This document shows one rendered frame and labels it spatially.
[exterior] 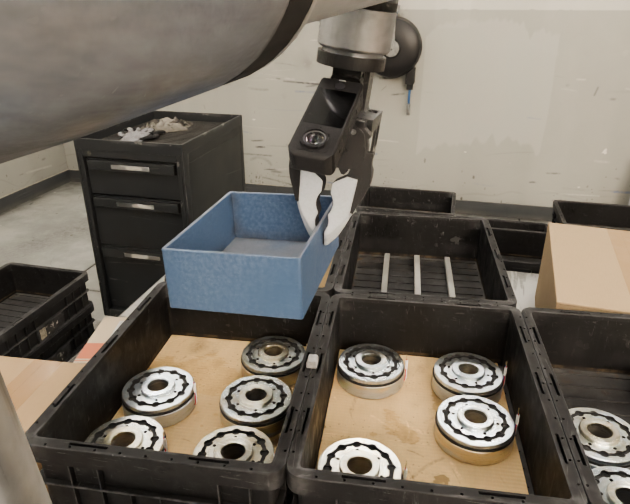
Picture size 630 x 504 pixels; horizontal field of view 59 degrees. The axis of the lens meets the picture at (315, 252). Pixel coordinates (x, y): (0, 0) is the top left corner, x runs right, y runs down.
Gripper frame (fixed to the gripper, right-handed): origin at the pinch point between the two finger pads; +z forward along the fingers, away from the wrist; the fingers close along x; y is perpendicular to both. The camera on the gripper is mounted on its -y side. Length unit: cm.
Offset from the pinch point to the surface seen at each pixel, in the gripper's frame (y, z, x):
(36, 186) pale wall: 278, 144, 284
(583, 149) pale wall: 331, 51, -91
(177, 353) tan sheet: 12.2, 33.1, 24.0
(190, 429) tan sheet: -3.7, 31.7, 13.4
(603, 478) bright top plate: -1.0, 21.4, -38.0
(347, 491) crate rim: -16.4, 19.5, -10.2
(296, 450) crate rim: -13.4, 19.3, -3.8
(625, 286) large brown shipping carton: 45, 16, -48
